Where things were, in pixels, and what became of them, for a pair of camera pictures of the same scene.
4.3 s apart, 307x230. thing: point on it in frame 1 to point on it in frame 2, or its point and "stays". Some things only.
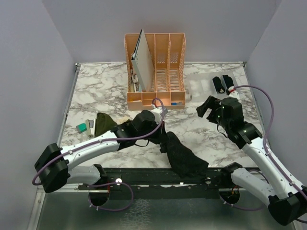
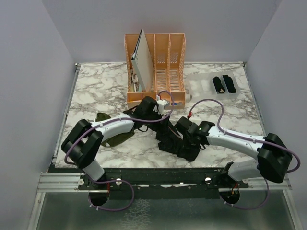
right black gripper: x=212 y=103 to x=184 y=138
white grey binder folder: x=143 y=63 stays
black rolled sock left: x=218 y=85 stays
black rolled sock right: x=228 y=81 stays
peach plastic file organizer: x=167 y=54 stays
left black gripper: x=161 y=134 to x=159 y=117
